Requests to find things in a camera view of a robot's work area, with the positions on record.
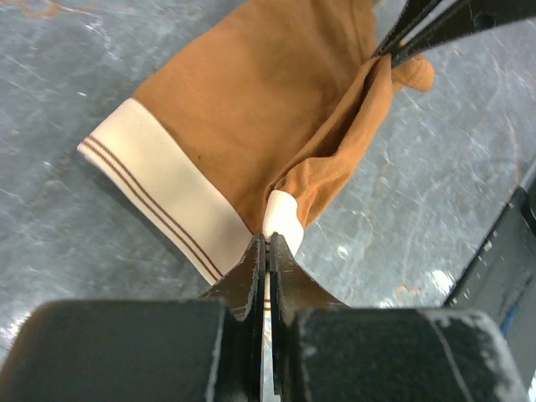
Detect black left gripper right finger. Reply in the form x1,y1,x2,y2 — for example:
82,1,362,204
269,233,345,396

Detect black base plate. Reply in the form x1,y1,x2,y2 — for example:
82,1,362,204
444,183,536,386

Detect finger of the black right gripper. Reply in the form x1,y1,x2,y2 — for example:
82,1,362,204
391,0,535,67
373,0,444,59

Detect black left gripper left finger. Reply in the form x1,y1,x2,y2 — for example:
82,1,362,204
202,235,265,401

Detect brown underwear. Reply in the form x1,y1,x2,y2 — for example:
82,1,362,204
78,1,434,283

